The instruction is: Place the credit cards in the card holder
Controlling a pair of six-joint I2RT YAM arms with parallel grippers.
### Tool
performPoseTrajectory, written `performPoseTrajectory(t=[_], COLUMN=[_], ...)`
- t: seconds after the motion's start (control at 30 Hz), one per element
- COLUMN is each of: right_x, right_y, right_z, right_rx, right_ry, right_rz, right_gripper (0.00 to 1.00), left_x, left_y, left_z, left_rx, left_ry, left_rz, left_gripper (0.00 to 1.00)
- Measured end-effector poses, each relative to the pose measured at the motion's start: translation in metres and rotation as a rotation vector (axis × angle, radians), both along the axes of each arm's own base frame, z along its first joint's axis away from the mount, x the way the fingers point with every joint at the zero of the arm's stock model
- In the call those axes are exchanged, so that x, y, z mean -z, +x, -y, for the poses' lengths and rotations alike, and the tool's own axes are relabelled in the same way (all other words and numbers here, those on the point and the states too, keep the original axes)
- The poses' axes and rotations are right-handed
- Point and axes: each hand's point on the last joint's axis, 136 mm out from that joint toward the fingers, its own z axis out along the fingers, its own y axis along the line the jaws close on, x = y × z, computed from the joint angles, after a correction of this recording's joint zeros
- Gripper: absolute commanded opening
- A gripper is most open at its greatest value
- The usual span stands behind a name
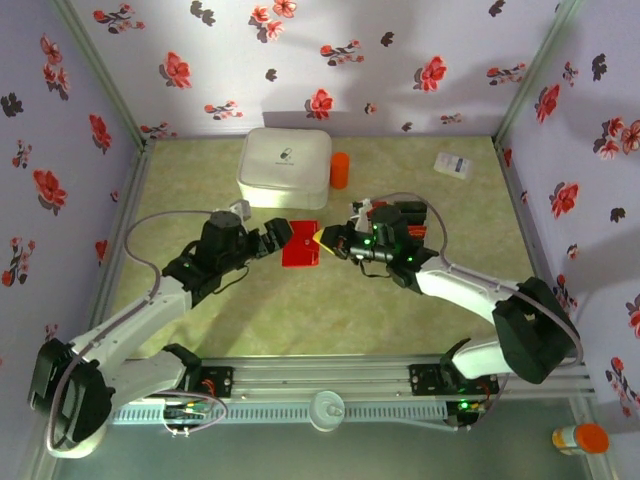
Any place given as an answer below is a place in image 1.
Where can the white medicine case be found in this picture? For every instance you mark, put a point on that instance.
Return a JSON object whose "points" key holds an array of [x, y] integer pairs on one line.
{"points": [[285, 167]]}

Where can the white round cap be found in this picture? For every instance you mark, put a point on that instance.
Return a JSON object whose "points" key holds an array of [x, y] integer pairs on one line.
{"points": [[327, 410]]}

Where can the aluminium frame side rail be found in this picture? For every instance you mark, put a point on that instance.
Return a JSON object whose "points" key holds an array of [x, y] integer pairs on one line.
{"points": [[536, 250], [132, 200]]}

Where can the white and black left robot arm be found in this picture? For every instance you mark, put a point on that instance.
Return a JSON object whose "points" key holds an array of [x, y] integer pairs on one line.
{"points": [[145, 315]]}

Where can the red card holder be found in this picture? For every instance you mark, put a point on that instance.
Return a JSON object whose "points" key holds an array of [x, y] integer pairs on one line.
{"points": [[300, 250]]}

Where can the orange cylinder container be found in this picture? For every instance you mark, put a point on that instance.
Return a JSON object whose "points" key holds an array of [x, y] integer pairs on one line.
{"points": [[340, 170]]}

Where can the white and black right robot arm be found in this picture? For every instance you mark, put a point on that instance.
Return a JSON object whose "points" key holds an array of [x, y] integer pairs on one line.
{"points": [[460, 285]]}

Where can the aluminium frame post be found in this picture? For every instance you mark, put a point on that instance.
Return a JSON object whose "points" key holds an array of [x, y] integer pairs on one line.
{"points": [[584, 415], [105, 75], [534, 75]]}

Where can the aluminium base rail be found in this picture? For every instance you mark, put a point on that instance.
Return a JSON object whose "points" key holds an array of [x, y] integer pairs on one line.
{"points": [[320, 377]]}

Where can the small white blue packet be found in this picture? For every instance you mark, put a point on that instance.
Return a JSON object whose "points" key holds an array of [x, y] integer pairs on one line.
{"points": [[452, 164]]}

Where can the pill bottle with orange cap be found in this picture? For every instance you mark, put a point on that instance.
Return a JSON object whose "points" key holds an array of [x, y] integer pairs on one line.
{"points": [[582, 440]]}

